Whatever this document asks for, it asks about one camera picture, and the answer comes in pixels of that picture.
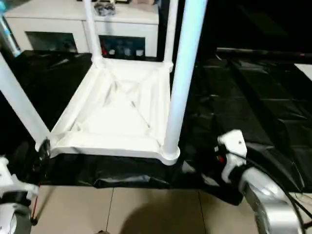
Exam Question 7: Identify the black draped furniture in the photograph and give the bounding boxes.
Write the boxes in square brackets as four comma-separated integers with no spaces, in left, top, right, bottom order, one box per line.
[158,0,312,53]

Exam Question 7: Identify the white sideboard cabinet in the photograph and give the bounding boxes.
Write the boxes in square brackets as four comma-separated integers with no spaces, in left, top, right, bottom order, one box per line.
[4,0,161,59]

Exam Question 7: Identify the blue white plastic package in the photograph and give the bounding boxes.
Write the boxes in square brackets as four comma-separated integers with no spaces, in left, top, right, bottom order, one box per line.
[0,0,22,57]

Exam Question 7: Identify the white plastic table leg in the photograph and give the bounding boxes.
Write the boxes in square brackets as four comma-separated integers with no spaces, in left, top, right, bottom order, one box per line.
[0,52,51,150]
[162,0,210,159]
[83,0,103,67]
[162,0,179,69]

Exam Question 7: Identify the white plastic table top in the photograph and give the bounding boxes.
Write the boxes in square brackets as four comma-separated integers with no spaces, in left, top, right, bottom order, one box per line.
[35,58,181,167]

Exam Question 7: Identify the black right camera cable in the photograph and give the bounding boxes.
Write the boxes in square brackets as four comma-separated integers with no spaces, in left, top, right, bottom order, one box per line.
[228,150,311,221]

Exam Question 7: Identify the black plastic mat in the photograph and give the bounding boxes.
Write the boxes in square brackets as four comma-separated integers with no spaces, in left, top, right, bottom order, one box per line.
[0,49,312,207]

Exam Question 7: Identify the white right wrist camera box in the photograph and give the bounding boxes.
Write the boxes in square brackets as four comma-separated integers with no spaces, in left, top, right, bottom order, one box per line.
[216,129,249,184]

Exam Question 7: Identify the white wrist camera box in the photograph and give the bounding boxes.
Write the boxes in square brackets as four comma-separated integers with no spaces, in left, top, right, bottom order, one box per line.
[0,155,40,198]
[216,129,249,184]

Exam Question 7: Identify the black parts in clear bag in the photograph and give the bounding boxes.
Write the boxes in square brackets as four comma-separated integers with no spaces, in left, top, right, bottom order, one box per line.
[93,1,117,17]

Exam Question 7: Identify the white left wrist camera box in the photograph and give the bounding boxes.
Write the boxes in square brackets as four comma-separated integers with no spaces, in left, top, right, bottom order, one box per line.
[0,155,40,198]

